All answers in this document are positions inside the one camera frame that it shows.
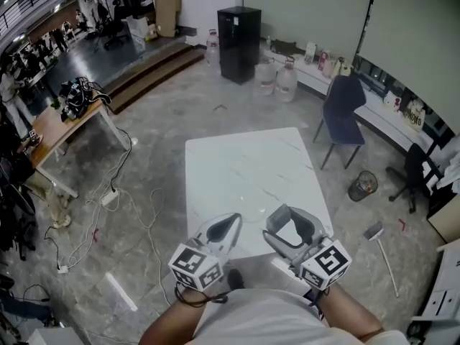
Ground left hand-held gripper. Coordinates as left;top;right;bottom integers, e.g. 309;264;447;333
167;212;242;292

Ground long white counter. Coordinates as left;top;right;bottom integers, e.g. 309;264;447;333
265;43;446;157

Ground black wire waste basket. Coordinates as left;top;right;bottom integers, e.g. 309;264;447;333
347;170;379;203

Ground person's left forearm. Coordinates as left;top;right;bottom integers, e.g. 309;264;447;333
138;285;213;345

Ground brown cardboard box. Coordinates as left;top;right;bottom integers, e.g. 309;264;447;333
426;199;460;244

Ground beige printed tote bag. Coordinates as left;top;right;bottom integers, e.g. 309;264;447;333
402;98;427;133

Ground black cabinet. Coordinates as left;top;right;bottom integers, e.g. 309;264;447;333
216;6;262;86

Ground clear water bottle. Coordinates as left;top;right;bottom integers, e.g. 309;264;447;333
275;56;299;104
205;29;221;67
253;56;278;98

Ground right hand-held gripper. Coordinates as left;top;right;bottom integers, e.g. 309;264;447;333
262;206;352;290

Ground small clear dish with cube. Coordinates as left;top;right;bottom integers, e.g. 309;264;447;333
235;187;276;225

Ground dark wooden steps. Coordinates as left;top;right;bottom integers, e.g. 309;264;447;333
103;41;206;114

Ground long white cable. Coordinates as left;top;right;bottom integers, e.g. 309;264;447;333
138;187;173;307

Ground blue chair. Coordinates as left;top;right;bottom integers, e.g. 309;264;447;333
312;73;367;170

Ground wooden desk with white legs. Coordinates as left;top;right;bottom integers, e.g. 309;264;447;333
27;97;132;199

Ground tall cardboard sheet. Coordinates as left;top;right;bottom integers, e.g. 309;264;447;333
153;0;183;38

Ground white roller blind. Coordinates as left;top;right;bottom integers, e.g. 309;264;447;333
243;0;377;55
355;0;460;136

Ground person's right forearm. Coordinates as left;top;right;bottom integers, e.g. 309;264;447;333
316;283;384;341

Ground pile of black devices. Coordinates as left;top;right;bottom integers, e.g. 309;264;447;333
59;76;112;122

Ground black office chair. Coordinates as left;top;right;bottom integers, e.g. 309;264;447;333
386;142;445;214

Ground beige handbag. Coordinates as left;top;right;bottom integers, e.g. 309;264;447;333
330;56;353;81

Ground person's black shoe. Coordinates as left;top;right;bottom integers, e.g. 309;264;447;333
227;268;246;290

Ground black bag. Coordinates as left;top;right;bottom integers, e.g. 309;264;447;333
269;38;299;55

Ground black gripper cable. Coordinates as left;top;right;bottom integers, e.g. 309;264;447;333
175;281;229;308

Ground white plush toy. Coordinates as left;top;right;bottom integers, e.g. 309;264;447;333
383;91;404;113

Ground white drawer unit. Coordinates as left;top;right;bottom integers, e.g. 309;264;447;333
409;239;460;345

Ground white broom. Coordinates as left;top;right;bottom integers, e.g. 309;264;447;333
362;221;400;298

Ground red and white bag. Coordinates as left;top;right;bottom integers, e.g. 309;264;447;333
318;50;332;73

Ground person's white shirt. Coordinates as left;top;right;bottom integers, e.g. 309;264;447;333
193;287;411;345

